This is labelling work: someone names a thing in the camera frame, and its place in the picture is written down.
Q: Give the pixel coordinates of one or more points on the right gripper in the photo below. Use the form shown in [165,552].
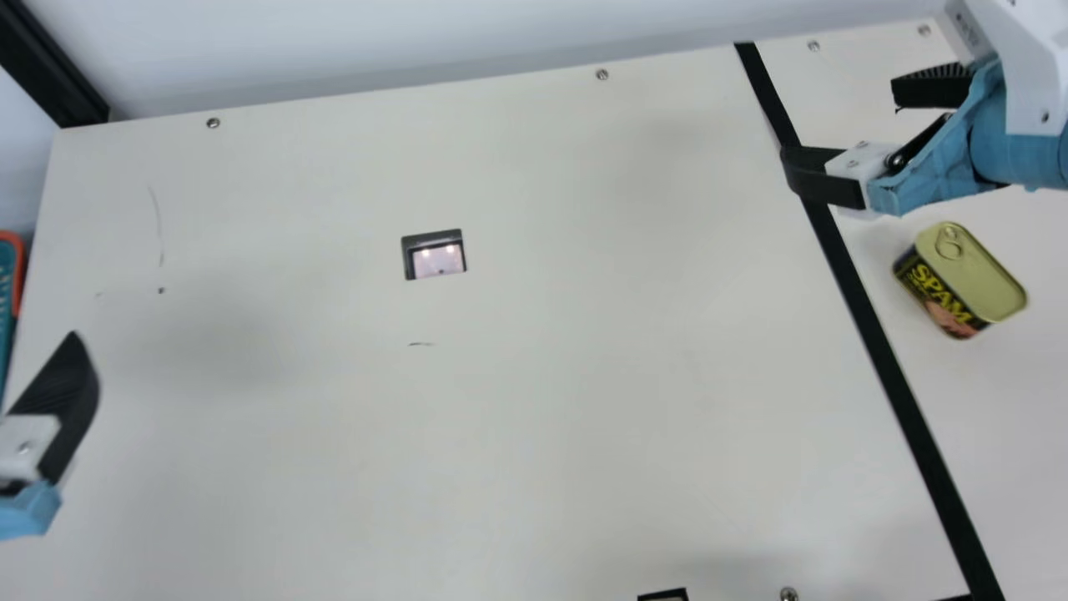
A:
[984,159]

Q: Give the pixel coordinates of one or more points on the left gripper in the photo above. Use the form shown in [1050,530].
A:
[29,509]

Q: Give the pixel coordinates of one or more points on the gold rectangular tin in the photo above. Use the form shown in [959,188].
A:
[968,275]

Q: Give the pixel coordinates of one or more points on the black strip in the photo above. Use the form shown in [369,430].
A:
[876,351]

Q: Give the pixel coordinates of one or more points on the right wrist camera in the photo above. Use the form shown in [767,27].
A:
[1026,50]

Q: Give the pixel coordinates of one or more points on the black post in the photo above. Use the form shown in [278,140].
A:
[50,67]

